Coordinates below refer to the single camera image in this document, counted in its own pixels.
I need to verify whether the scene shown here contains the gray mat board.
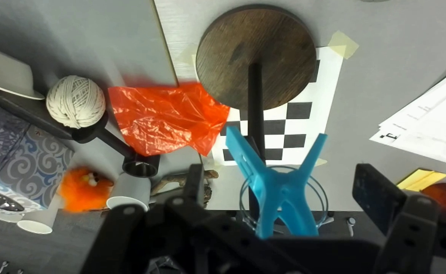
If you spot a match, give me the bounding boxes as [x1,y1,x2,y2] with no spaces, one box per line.
[0,0,181,173]

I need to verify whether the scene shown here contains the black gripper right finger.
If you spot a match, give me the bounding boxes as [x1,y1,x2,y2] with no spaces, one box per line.
[351,162,442,274]

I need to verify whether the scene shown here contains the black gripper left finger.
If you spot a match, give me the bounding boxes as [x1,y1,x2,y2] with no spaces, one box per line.
[152,162,225,240]

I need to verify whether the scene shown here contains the black white checkerboard sheet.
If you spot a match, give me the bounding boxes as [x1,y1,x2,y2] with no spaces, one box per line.
[210,45,345,167]

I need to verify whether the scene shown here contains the orange plastic bag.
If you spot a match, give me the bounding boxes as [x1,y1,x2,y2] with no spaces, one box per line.
[106,80,231,158]

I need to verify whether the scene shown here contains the white paper cup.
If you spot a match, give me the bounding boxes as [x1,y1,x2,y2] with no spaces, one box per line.
[15,217,54,235]
[105,194,150,212]

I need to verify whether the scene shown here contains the yellow sticky notes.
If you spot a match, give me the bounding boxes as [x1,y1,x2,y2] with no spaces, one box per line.
[395,167,446,193]

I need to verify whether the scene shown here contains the gray shallow bowl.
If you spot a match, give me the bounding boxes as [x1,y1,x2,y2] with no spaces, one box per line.
[0,42,45,101]

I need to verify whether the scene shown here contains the white patterned ball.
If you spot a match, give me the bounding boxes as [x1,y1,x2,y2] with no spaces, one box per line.
[44,74,106,130]

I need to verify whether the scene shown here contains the black peg stand wooden base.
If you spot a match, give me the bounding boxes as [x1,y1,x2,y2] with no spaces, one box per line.
[194,4,319,225]

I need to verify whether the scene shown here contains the white paper stack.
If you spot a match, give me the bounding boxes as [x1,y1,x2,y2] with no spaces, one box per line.
[368,62,446,167]

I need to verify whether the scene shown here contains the orange fluffy toy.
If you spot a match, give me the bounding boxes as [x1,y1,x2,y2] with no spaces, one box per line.
[56,165,115,212]

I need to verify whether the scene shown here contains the black ball holder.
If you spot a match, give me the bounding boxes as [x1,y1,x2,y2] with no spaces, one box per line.
[0,89,161,179]

